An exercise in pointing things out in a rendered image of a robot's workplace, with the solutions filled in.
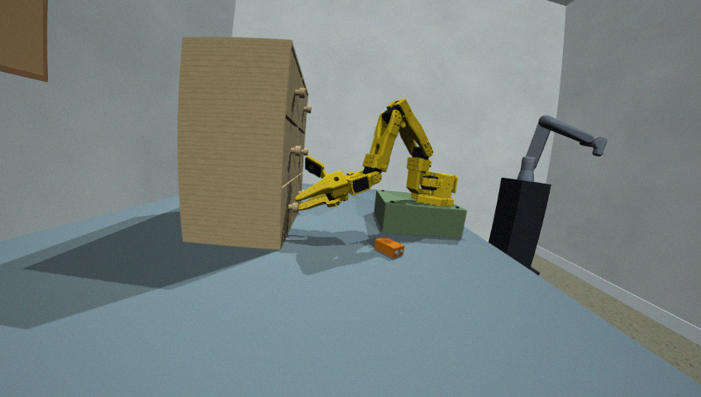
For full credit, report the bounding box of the tan wooden chest of drawers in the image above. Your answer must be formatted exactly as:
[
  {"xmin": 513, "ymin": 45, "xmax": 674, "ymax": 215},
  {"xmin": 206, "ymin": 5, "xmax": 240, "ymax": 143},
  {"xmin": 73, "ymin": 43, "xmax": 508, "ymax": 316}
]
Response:
[{"xmin": 178, "ymin": 37, "xmax": 308, "ymax": 250}]

